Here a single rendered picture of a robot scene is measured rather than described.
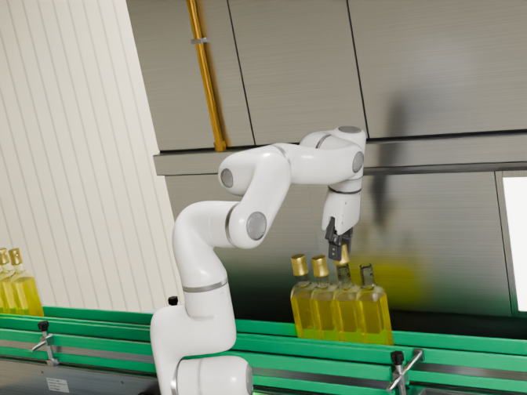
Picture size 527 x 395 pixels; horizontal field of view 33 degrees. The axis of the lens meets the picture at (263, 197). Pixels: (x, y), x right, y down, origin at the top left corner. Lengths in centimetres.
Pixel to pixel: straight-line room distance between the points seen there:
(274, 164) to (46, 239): 313
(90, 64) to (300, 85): 242
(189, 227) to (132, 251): 300
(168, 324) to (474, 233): 75
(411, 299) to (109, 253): 270
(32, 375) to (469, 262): 129
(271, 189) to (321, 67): 57
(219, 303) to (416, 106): 69
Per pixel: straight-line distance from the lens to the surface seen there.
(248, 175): 162
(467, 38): 195
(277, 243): 231
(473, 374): 199
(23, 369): 267
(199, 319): 161
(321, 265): 206
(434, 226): 205
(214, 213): 159
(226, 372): 165
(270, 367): 210
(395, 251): 212
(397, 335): 210
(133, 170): 451
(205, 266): 159
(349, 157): 180
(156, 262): 463
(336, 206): 194
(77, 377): 252
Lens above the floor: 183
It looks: 14 degrees down
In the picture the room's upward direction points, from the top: 11 degrees counter-clockwise
